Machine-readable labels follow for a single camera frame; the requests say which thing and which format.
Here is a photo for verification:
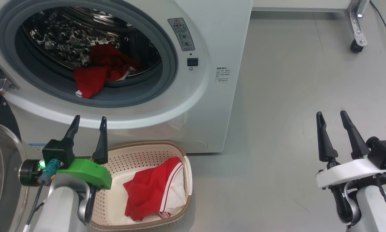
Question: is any white table panel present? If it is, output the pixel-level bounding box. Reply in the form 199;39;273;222
252;0;351;13

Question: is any grey warning sticker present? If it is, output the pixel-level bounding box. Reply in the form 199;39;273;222
168;18;195;51

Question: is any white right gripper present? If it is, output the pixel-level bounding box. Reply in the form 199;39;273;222
316;110;386;189

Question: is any cream perforated basket brown rim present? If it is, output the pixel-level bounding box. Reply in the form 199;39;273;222
88;140;193;231

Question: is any stainless steel washing machine drum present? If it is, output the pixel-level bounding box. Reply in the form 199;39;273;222
19;6;163;87

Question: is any white front-load washing machine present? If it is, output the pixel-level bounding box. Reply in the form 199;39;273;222
0;0;253;154

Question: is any red garment with white trim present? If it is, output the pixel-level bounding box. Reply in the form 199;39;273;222
123;157;187;222

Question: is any metal table leg with caster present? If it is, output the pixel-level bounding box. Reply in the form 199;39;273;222
344;0;371;53

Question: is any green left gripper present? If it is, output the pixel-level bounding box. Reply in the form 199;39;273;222
56;115;113;190

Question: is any metal door hinge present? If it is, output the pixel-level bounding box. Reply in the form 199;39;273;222
0;56;20;92

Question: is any plain red garment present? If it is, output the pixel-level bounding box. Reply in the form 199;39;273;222
72;43;142;99

